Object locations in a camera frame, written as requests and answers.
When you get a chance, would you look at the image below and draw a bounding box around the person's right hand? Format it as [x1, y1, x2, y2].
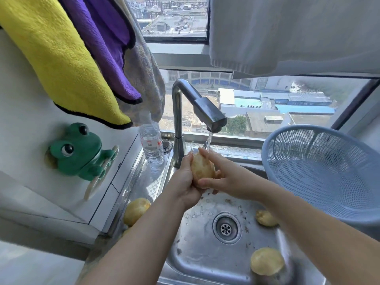
[197, 147, 268, 203]

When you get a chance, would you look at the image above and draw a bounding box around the person's left hand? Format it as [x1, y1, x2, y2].
[166, 151, 206, 209]

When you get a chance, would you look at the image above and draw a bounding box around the peeled yellow potato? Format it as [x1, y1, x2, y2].
[191, 153, 216, 187]
[250, 247, 285, 276]
[256, 210, 279, 228]
[123, 198, 151, 227]

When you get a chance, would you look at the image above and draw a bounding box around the person's left forearm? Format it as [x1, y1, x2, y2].
[76, 196, 190, 285]

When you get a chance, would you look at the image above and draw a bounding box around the person's right forearm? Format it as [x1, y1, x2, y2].
[258, 184, 380, 285]

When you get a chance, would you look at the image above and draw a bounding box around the stainless steel faucet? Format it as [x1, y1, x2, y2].
[172, 79, 228, 169]

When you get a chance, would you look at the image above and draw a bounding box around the clear plastic water bottle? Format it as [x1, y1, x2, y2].
[138, 110, 165, 167]

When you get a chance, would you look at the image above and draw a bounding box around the metal sink drain strainer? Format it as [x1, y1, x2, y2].
[212, 212, 242, 245]

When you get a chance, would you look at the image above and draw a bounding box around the stainless steel sink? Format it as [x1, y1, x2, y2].
[157, 164, 328, 285]

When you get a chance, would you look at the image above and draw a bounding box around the grey fleece towel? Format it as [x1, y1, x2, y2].
[111, 0, 167, 127]

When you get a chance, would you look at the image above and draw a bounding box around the blue plastic colander basket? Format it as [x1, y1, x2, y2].
[261, 125, 380, 227]

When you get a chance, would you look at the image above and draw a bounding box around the purple fleece towel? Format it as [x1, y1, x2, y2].
[58, 0, 143, 105]

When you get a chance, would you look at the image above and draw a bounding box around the white hanging towel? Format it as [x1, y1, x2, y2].
[209, 0, 380, 80]

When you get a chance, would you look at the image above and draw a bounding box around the yellow fleece towel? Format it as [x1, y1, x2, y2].
[0, 0, 133, 130]

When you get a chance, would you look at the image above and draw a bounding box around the green frog wall holder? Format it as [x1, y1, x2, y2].
[45, 122, 120, 202]

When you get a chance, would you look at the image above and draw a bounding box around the dark window frame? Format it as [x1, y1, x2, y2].
[142, 0, 380, 131]

